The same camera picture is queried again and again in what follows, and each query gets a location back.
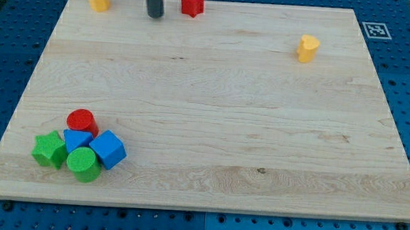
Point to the yellow heart block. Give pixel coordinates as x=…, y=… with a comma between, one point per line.
x=307, y=48

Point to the red cylinder block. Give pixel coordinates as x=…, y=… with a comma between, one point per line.
x=82, y=120

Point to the red star block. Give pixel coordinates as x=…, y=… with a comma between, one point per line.
x=192, y=7

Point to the green star block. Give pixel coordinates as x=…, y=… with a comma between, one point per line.
x=50, y=150

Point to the wooden board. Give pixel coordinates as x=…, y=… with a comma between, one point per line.
x=216, y=113

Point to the white fiducial marker tag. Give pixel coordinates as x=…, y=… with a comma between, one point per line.
x=376, y=30

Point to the blue cube block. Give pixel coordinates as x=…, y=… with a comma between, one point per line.
x=109, y=148

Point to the blue triangle block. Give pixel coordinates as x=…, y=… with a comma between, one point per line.
x=75, y=139

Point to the green cylinder block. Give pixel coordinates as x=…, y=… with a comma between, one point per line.
x=83, y=163

